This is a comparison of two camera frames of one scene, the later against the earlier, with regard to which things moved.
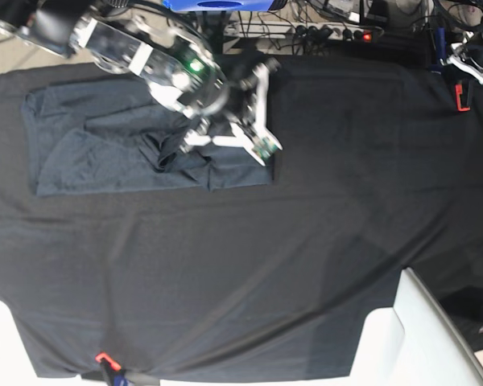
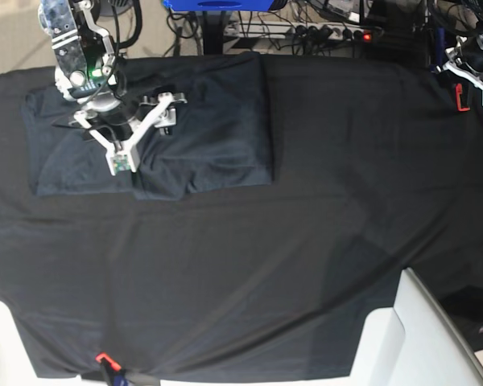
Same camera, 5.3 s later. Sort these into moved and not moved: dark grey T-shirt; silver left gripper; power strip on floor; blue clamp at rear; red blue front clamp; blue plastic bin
Moved: dark grey T-shirt; silver left gripper
Not moved: red blue front clamp; blue clamp at rear; blue plastic bin; power strip on floor
